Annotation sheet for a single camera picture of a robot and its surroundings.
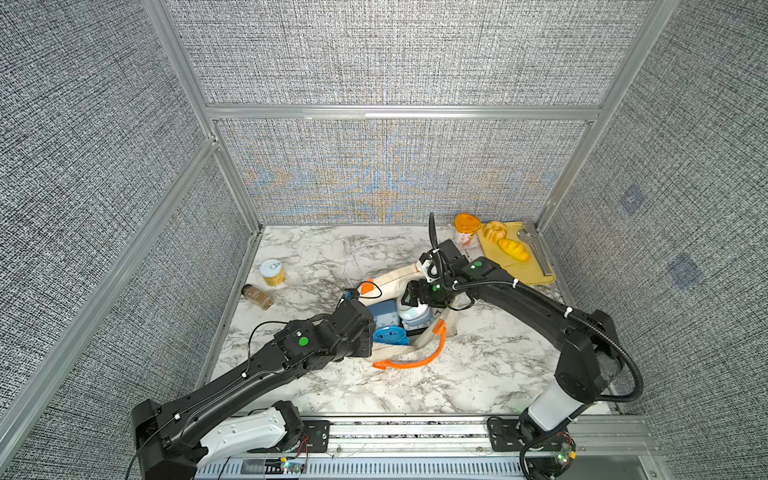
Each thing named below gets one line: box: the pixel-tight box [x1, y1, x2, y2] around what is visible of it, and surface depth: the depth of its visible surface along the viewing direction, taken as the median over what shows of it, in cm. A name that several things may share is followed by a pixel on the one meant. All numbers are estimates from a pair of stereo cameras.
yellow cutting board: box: [477, 222, 556, 285], surface depth 112 cm
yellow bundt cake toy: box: [483, 221, 508, 243], surface depth 116 cm
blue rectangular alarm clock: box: [367, 299, 399, 329], surface depth 87 cm
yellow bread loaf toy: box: [498, 239, 531, 262], surface depth 112 cm
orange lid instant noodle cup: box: [454, 212, 482, 249], surface depth 110 cm
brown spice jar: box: [241, 284, 274, 310], surface depth 97 cm
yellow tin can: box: [260, 259, 287, 287], surface depth 102 cm
